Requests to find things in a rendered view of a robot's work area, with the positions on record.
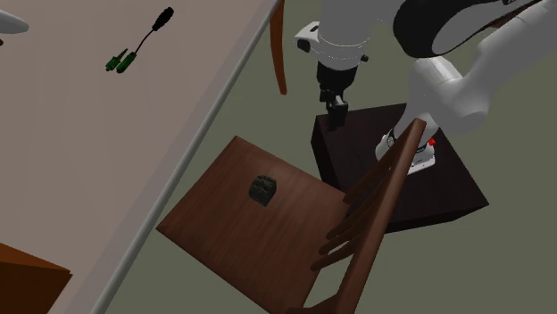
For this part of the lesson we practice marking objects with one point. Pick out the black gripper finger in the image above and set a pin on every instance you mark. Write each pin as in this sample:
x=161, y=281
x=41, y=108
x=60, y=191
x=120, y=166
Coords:
x=337, y=114

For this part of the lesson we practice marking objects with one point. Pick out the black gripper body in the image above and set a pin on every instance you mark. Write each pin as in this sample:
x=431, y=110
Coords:
x=336, y=76

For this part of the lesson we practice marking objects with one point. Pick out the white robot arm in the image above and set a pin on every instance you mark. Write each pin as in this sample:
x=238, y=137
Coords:
x=452, y=93

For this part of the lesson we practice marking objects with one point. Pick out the curved brown wooden chair leg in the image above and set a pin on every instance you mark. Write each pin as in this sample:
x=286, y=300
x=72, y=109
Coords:
x=277, y=48

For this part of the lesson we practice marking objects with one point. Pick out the small black box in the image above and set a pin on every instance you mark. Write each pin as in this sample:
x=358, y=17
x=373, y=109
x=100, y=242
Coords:
x=262, y=190

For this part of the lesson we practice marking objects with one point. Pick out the dark robot stand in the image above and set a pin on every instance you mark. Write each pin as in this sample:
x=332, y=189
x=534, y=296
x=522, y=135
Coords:
x=435, y=195

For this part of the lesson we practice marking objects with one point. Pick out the brown wooden chair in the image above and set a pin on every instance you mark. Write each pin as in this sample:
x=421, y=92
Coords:
x=256, y=243

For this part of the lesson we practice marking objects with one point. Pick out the pale grey table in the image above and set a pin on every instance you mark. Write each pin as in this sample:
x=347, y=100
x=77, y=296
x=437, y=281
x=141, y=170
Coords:
x=78, y=139

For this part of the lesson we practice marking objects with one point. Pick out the white rounded object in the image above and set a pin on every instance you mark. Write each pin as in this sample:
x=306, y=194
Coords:
x=11, y=24

